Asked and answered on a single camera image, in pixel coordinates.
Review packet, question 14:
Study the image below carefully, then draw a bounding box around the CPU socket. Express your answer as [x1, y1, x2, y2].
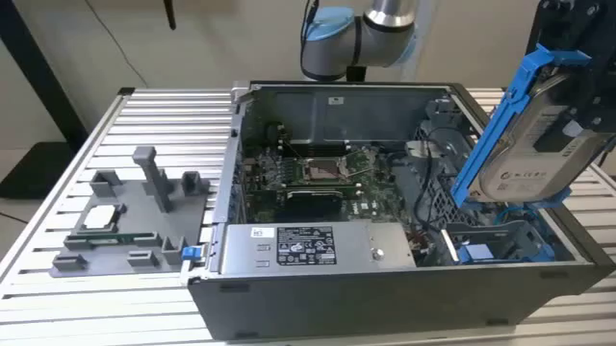
[300, 157, 347, 183]

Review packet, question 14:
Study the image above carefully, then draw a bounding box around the hard disk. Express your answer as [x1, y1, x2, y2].
[452, 43, 616, 221]

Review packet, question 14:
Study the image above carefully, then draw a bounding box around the grey parts rack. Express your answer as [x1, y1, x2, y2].
[50, 145, 214, 279]

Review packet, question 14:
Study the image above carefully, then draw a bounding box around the green motherboard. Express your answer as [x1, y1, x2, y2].
[240, 143, 412, 224]

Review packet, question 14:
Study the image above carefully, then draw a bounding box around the long black case wire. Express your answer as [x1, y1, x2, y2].
[413, 126, 467, 232]

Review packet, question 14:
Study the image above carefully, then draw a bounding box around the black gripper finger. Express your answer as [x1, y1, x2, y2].
[532, 61, 616, 153]

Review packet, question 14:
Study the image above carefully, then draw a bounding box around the silver power supply unit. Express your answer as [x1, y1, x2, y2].
[218, 221, 419, 275]

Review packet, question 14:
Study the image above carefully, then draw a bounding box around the silver CPU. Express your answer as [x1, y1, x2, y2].
[81, 205, 122, 231]

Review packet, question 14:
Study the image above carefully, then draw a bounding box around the red wire bundle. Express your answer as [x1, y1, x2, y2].
[407, 232, 432, 254]

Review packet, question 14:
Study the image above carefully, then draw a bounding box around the metal socket cover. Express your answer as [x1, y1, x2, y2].
[344, 148, 377, 171]

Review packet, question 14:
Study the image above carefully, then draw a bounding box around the dark slanted frame bar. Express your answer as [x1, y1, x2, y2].
[0, 0, 91, 146]

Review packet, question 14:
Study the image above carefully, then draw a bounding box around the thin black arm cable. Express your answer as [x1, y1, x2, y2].
[301, 0, 323, 41]

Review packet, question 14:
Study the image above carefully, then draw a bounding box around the blue disk carrier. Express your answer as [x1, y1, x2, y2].
[456, 244, 555, 263]

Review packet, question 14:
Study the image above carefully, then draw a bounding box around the black hanging antenna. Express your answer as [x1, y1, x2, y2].
[162, 0, 178, 31]

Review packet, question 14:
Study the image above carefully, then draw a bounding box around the black graphics card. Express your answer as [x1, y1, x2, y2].
[276, 188, 347, 223]

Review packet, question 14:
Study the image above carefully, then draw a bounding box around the black open PC case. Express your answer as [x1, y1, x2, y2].
[181, 79, 616, 342]

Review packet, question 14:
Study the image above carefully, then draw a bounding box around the thin metal locking lever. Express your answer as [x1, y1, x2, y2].
[284, 138, 307, 161]

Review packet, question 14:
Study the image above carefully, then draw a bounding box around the green RAM stick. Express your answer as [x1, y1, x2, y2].
[71, 233, 161, 245]

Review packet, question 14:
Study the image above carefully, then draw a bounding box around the black power supply label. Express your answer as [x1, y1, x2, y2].
[275, 226, 340, 267]

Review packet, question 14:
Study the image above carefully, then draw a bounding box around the black floor mat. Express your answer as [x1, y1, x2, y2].
[0, 141, 74, 200]

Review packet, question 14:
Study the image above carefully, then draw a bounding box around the grey metal disk bay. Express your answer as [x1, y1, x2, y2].
[397, 97, 558, 268]

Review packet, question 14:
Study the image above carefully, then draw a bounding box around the pale blue disk wire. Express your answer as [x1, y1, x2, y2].
[498, 203, 536, 232]

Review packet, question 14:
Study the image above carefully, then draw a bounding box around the black expansion slot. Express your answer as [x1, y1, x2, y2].
[284, 182, 364, 190]

